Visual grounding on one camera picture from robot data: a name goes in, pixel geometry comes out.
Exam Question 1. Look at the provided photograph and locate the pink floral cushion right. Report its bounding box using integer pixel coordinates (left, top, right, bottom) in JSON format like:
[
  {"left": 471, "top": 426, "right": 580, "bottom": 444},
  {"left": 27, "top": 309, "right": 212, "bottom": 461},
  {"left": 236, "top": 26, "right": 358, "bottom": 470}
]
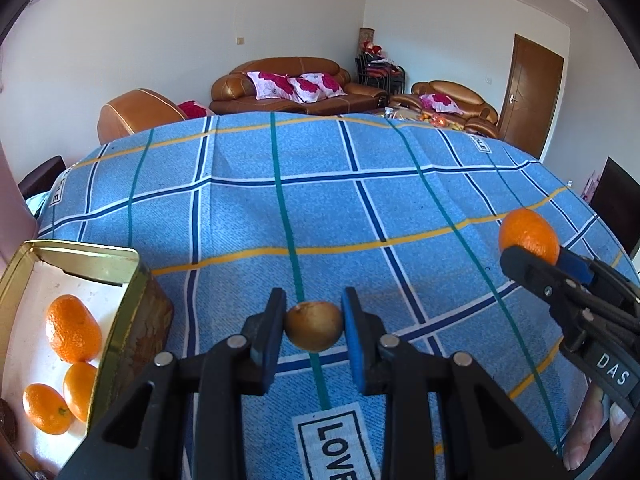
[{"left": 288, "top": 73, "right": 346, "bottom": 104}]

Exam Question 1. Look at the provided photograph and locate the pink electric kettle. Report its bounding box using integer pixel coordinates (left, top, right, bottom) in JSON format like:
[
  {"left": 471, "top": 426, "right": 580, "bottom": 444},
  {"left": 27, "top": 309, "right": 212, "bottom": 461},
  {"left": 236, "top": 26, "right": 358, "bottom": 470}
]
[{"left": 0, "top": 148, "right": 38, "bottom": 273}]

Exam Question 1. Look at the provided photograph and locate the orange mandarin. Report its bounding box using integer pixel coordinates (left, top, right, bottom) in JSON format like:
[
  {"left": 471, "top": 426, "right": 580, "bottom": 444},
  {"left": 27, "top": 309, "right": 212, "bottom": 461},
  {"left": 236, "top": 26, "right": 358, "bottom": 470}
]
[
  {"left": 22, "top": 384, "right": 73, "bottom": 436},
  {"left": 63, "top": 362, "right": 98, "bottom": 422},
  {"left": 44, "top": 295, "right": 102, "bottom": 363},
  {"left": 498, "top": 208, "right": 560, "bottom": 266}
]

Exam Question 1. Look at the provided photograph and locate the yellow-brown round fruit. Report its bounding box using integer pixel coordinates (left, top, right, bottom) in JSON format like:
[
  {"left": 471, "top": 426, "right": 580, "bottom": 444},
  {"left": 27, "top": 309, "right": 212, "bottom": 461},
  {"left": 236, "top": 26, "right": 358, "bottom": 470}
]
[
  {"left": 16, "top": 450, "right": 41, "bottom": 474},
  {"left": 284, "top": 301, "right": 344, "bottom": 353}
]

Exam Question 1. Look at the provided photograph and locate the brown leather armchair right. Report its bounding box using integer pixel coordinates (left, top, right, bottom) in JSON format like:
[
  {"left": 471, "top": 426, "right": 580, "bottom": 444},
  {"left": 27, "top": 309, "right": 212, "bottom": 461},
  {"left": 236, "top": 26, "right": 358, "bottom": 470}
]
[{"left": 390, "top": 80, "right": 500, "bottom": 139}]

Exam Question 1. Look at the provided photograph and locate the brown leather chair left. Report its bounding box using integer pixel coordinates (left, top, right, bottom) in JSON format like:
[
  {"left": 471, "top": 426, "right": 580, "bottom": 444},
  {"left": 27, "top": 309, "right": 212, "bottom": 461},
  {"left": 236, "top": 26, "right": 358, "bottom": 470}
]
[{"left": 96, "top": 88, "right": 186, "bottom": 145}]

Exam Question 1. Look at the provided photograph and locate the gold metal tin box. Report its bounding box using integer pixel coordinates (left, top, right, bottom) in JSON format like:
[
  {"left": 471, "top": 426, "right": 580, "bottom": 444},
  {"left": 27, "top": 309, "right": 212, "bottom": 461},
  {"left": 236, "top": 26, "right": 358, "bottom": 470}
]
[{"left": 1, "top": 240, "right": 174, "bottom": 472}]

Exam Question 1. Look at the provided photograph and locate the coffee table with snacks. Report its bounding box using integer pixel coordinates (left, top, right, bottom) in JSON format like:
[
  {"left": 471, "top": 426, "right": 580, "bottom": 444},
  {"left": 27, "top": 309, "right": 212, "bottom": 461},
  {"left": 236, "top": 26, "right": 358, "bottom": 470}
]
[{"left": 383, "top": 106, "right": 465, "bottom": 131}]

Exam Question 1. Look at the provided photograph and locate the pink cushion on armchair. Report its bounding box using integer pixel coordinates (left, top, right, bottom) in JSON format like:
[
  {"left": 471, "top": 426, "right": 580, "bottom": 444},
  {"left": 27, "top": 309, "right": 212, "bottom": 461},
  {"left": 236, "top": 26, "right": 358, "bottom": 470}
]
[{"left": 419, "top": 93, "right": 464, "bottom": 116}]

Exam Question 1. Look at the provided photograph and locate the brown wooden door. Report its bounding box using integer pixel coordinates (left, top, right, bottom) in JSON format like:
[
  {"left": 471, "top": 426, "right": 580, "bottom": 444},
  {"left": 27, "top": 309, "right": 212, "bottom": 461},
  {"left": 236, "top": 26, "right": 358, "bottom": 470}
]
[{"left": 498, "top": 35, "right": 564, "bottom": 158}]

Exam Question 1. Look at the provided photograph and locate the dark brown passion fruit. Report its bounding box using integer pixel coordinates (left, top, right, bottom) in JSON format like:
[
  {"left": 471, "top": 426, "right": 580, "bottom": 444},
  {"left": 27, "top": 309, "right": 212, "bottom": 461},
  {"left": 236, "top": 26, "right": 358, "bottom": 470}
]
[{"left": 0, "top": 399, "right": 17, "bottom": 444}]

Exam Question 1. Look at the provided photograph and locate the red cushion on chair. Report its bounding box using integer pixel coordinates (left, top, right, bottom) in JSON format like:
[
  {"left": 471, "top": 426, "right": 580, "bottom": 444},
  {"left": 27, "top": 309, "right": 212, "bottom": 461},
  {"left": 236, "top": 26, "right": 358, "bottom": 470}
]
[{"left": 178, "top": 100, "right": 215, "bottom": 119}]

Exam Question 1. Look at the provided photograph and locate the pink floral cushion left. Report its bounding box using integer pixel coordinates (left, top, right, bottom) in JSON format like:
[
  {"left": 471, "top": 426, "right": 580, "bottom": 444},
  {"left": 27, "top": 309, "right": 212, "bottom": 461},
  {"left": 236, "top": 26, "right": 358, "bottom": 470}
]
[{"left": 246, "top": 70, "right": 302, "bottom": 104}]

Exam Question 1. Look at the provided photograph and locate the orange mandarin back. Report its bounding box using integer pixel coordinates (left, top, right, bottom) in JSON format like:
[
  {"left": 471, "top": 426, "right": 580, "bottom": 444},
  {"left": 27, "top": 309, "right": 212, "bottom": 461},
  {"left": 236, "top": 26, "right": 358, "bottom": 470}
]
[{"left": 498, "top": 208, "right": 560, "bottom": 266}]

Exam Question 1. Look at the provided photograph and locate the orange mandarin front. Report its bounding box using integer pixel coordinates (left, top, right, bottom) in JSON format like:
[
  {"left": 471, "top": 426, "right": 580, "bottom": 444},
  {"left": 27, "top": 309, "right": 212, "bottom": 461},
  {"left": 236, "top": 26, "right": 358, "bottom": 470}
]
[{"left": 44, "top": 295, "right": 102, "bottom": 363}]

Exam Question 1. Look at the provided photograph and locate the black television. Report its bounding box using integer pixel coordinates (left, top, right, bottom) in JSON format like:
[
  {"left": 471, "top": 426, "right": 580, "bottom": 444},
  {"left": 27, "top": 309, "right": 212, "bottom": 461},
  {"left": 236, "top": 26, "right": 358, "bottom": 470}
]
[{"left": 590, "top": 157, "right": 640, "bottom": 259}]

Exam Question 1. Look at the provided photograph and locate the pink floral cushion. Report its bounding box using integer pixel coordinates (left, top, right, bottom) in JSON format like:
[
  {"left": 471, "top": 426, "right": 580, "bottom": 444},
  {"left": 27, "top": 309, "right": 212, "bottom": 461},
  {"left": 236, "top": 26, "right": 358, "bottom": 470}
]
[
  {"left": 246, "top": 70, "right": 302, "bottom": 104},
  {"left": 288, "top": 73, "right": 346, "bottom": 104}
]

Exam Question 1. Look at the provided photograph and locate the person's right hand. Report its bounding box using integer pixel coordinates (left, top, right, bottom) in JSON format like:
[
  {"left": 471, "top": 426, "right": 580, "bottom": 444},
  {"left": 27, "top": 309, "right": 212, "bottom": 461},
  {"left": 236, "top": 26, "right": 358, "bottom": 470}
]
[{"left": 563, "top": 382, "right": 630, "bottom": 470}]

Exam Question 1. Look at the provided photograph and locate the brown leather three-seat sofa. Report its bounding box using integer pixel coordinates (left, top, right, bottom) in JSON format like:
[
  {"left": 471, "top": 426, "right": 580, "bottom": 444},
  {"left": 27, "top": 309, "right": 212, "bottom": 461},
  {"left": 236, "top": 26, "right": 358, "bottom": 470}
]
[{"left": 209, "top": 56, "right": 388, "bottom": 116}]

